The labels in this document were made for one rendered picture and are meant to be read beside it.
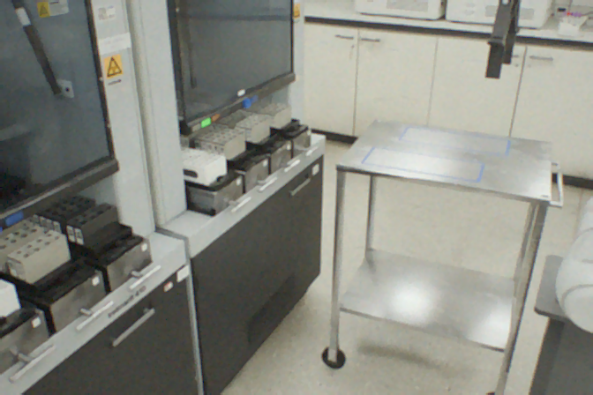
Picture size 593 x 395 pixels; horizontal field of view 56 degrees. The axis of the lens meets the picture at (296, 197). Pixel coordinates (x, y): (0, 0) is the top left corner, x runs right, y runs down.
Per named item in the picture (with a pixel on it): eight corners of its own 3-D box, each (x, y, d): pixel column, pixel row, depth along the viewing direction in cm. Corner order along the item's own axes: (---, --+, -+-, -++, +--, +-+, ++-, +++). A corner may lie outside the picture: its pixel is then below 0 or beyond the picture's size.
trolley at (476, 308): (319, 367, 206) (326, 162, 169) (356, 296, 244) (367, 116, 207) (511, 423, 184) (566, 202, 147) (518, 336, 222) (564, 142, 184)
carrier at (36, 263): (64, 256, 123) (59, 233, 120) (71, 258, 122) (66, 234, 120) (19, 284, 114) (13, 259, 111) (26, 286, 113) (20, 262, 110)
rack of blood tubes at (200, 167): (126, 168, 169) (123, 149, 166) (149, 157, 177) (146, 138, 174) (206, 190, 157) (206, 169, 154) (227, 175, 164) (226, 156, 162)
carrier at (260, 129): (265, 133, 191) (264, 116, 188) (270, 134, 190) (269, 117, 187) (246, 145, 182) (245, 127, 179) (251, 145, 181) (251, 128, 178)
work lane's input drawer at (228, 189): (45, 168, 185) (40, 143, 181) (78, 154, 196) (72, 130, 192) (228, 219, 155) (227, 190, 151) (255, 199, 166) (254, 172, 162)
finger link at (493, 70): (506, 44, 113) (505, 45, 112) (499, 78, 116) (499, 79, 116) (491, 42, 114) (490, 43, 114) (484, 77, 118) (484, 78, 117)
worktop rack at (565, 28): (576, 35, 301) (579, 24, 298) (557, 33, 306) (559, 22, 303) (586, 27, 323) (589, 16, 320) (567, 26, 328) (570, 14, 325)
